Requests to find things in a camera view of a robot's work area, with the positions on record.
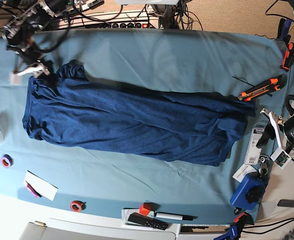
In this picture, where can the light blue table cloth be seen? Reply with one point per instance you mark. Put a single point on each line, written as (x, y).
(163, 60)

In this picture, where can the black remote control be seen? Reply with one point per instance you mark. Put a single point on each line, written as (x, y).
(147, 221)

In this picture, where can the blue black spring clamp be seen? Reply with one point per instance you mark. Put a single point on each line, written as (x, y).
(283, 29)

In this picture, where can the black zip tie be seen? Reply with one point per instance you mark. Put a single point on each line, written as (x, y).
(244, 81)

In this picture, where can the blue t-shirt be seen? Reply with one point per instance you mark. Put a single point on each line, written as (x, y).
(71, 111)

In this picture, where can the white power strip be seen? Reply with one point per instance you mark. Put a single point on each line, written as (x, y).
(125, 19)

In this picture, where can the blue box with black knob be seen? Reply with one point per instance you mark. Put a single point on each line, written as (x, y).
(249, 192)

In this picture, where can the clear blister pack with label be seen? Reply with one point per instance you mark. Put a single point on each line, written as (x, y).
(253, 155)

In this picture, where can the orange black clamp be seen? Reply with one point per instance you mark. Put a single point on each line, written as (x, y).
(288, 58)

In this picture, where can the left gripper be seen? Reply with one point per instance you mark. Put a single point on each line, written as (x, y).
(269, 133)

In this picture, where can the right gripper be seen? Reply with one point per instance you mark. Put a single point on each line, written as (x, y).
(26, 49)

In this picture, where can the black phone device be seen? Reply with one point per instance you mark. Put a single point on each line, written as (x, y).
(286, 203)

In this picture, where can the pink pen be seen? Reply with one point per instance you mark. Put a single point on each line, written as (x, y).
(32, 190)

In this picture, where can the purple tape roll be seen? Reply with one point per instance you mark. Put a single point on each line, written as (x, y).
(6, 161)

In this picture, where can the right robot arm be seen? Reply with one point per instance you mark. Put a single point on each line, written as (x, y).
(19, 31)

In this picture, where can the white notepad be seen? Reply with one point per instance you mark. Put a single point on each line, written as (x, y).
(44, 188)

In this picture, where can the white paper tag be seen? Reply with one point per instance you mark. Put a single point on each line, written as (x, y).
(242, 172)

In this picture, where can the blue orange bottom clamp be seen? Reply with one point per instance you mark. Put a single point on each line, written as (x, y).
(235, 230)

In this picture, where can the red cube block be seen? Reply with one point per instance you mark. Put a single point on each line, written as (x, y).
(145, 209)

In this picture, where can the orange black utility knife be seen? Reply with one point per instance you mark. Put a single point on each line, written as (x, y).
(266, 87)

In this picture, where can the red tape roll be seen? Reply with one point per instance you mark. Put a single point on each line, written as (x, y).
(77, 206)

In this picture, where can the white black marker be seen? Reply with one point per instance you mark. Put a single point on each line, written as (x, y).
(178, 217)

